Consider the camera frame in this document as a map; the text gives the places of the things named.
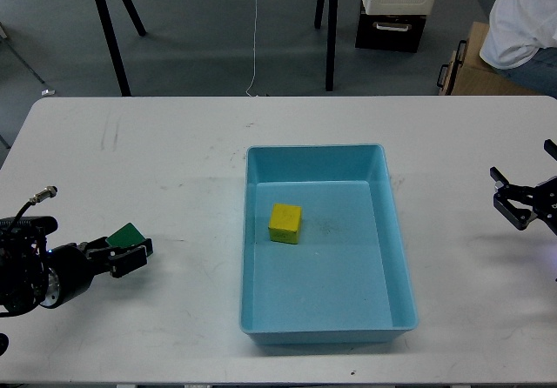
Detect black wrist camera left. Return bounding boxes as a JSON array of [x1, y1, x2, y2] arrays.
[[1, 216, 58, 235]]

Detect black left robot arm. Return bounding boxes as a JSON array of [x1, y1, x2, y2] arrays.
[[1, 185, 153, 318]]

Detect white hanging cord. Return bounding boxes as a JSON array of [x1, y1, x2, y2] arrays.
[[237, 0, 271, 99]]

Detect light blue plastic bin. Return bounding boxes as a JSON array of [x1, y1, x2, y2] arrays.
[[240, 144, 419, 345]]

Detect black right table legs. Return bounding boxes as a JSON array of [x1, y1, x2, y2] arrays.
[[313, 0, 339, 92]]

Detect green wooden cube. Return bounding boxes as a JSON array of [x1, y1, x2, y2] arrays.
[[105, 223, 145, 247]]

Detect person in white shirt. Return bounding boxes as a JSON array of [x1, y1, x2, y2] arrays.
[[480, 0, 556, 97]]

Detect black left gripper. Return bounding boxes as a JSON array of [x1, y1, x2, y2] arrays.
[[41, 237, 153, 308]]

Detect black storage case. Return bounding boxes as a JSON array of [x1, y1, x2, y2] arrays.
[[355, 5, 427, 53]]

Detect black table legs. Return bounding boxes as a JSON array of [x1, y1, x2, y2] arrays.
[[313, 0, 339, 92], [85, 0, 147, 97]]

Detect black left table legs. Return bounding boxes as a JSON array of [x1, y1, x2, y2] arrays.
[[85, 0, 147, 97]]

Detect yellow wooden cube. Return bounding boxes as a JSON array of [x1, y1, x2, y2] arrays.
[[268, 203, 302, 244]]

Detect wooden crate with handles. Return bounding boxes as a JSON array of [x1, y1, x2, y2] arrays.
[[437, 22, 540, 96]]

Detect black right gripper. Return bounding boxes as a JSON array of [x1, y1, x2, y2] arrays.
[[490, 139, 557, 234]]

